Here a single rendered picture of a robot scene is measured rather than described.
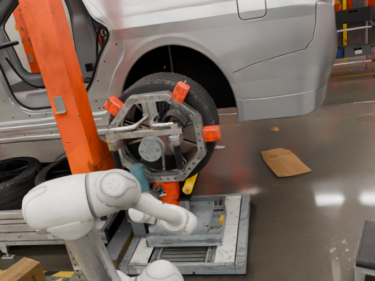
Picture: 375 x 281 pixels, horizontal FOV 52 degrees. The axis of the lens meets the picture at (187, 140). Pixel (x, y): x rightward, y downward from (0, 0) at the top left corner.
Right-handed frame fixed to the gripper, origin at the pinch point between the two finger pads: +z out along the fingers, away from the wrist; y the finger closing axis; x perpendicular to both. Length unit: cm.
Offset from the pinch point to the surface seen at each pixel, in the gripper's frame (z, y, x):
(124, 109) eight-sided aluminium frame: 22, 19, -42
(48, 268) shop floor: 49, 98, 60
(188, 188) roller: 33.9, -9.5, 9.3
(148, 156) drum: 12.8, 6.8, -15.2
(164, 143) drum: 16.9, -2.3, -21.0
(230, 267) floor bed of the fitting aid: 30, -29, 58
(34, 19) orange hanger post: 5, 55, -95
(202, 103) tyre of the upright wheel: 28, -25, -40
